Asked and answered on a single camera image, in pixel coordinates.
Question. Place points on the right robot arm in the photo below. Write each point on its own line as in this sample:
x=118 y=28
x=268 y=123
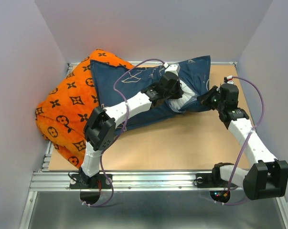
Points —
x=267 y=176

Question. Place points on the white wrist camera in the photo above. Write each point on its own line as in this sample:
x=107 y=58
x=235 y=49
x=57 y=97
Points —
x=172 y=69
x=229 y=79

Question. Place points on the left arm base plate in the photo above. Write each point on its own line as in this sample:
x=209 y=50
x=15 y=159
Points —
x=95 y=182

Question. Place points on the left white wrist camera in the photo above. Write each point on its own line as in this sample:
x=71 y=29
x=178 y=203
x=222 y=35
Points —
x=172 y=69

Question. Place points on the orange patterned blanket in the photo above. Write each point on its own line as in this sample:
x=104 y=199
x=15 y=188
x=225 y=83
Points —
x=83 y=96

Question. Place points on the aluminium front rail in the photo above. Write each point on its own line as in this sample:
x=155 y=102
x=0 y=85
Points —
x=137 y=180

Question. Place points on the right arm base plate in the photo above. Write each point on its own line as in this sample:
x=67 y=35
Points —
x=209 y=180

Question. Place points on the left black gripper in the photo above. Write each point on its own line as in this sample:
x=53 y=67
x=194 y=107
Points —
x=177 y=91

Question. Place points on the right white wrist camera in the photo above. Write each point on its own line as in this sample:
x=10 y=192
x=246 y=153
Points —
x=229 y=79

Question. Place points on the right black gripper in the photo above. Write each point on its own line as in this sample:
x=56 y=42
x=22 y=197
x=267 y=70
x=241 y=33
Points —
x=206 y=99

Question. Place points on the blue pillowcase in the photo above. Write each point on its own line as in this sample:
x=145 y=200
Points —
x=114 y=84

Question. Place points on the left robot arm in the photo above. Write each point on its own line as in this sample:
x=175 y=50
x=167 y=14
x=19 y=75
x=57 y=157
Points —
x=101 y=126

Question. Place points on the white pillow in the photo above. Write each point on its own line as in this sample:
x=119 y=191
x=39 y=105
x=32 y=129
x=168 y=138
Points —
x=188 y=96

